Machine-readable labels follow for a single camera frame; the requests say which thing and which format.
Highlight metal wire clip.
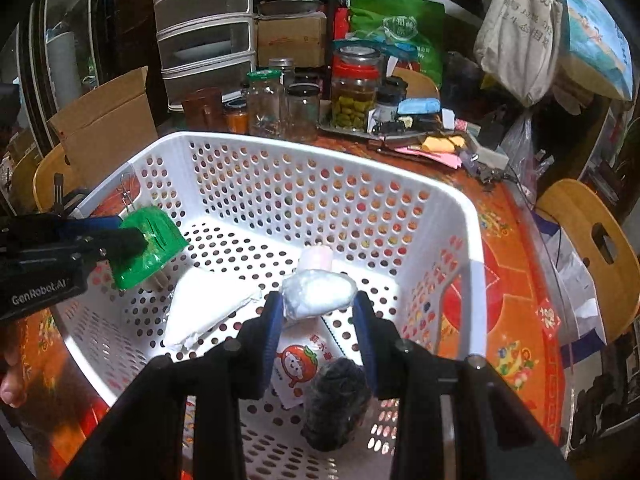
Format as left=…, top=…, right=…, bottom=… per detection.
left=120, top=172, right=138, bottom=213

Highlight wooden chair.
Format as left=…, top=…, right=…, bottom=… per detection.
left=32, top=142, right=78, bottom=213
left=535, top=178, right=640, bottom=331

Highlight small jar dark lid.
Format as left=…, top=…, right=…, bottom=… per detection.
left=375, top=76, right=408, bottom=121

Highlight green snack packet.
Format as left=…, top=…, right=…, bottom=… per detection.
left=111, top=207, right=190, bottom=291

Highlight plastic white roll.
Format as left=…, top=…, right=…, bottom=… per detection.
left=281, top=268, right=358, bottom=320

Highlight white perforated plastic basket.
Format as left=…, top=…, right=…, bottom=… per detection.
left=52, top=131, right=488, bottom=480

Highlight blue sponge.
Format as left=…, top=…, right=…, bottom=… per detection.
left=397, top=96, right=442, bottom=116

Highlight small white gauze roll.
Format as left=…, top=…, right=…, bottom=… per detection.
left=298, top=245, right=333, bottom=273

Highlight glass jar black lid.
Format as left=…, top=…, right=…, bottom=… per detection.
left=286, top=84, right=321, bottom=143

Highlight clear plastic hanging bag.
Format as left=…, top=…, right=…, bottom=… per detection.
left=500, top=110, right=538, bottom=201

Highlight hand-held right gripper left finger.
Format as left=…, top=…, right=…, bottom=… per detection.
left=60, top=291, right=287, bottom=480

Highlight green shopping bag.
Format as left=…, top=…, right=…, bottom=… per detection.
left=347, top=0, right=446, bottom=88

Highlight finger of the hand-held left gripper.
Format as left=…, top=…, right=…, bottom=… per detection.
left=74, top=226, right=149, bottom=272
left=55, top=215, right=124, bottom=238

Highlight brown mug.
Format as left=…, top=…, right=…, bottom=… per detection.
left=181, top=86, right=224, bottom=131

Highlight pink paper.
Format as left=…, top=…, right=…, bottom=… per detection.
left=400, top=145, right=463, bottom=168

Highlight white packet red cartoon print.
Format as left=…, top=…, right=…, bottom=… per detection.
left=270, top=317, right=346, bottom=411

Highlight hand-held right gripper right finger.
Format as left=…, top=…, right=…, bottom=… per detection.
left=351, top=291, right=576, bottom=480

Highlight open cardboard box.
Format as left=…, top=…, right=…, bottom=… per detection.
left=47, top=66, right=160, bottom=188

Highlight glass jar green lid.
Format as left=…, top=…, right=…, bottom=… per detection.
left=246, top=70, right=287, bottom=138

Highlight blue printed paper bag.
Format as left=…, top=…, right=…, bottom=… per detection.
left=555, top=0, right=635, bottom=101

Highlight white tissue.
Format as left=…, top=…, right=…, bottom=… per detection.
left=162, top=266, right=263, bottom=351

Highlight white plastic bag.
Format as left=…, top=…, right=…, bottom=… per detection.
left=532, top=210, right=608, bottom=346

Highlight yellow sticky notes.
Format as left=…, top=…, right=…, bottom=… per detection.
left=421, top=132, right=466, bottom=153

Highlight canvas tote bag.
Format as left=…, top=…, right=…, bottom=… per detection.
left=473, top=0, right=563, bottom=108

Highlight black mesh scrubber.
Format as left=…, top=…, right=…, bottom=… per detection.
left=301, top=357, right=371, bottom=453

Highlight person's left hand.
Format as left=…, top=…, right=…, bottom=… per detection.
left=0, top=330, right=29, bottom=408

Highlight small orange jar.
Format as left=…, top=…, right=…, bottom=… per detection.
left=223, top=100, right=249, bottom=135

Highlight large glass jar red band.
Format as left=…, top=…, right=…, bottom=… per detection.
left=330, top=45, right=383, bottom=133

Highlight grey plastic drawer tower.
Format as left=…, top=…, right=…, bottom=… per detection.
left=152, top=0, right=256, bottom=111

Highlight dark glass cabinet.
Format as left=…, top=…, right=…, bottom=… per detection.
left=0, top=0, right=166, bottom=211

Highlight glass jar silver lid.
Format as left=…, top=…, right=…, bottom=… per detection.
left=268, top=58, right=297, bottom=86

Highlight small closed cardboard box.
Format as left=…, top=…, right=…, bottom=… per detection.
left=257, top=12, right=328, bottom=68

